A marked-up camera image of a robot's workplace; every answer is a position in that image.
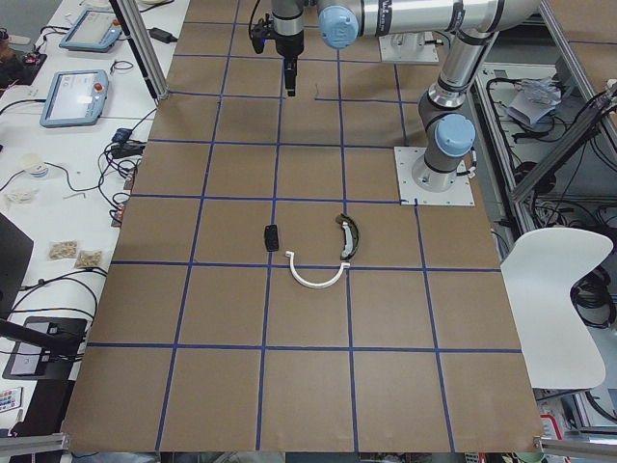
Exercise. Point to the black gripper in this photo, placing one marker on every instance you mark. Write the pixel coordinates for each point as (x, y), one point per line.
(288, 44)

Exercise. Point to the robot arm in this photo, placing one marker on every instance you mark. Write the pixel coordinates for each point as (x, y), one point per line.
(283, 8)
(474, 26)

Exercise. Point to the black power adapter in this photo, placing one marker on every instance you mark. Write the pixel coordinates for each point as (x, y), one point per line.
(161, 35)

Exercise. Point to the small black flat plate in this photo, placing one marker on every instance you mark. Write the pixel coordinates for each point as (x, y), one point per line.
(271, 238)

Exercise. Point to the olive curved brake shoe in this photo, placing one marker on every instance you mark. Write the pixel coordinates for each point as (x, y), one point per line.
(351, 234)

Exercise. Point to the white curved plastic part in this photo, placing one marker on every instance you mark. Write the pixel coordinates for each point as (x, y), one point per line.
(315, 278)

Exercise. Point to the far blue teach pendant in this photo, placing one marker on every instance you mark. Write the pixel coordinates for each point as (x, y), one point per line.
(93, 31)

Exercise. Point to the blue teach pendant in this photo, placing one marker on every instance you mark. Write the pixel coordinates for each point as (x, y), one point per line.
(75, 98)
(93, 31)

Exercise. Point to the near blue teach pendant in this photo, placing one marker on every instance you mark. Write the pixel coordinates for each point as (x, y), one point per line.
(75, 98)

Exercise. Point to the white chair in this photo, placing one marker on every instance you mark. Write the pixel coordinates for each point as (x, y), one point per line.
(539, 273)

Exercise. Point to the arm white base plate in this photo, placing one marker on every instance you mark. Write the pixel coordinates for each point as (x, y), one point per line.
(409, 48)
(419, 185)

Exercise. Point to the aluminium frame post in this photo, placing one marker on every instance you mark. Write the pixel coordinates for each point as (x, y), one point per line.
(135, 30)

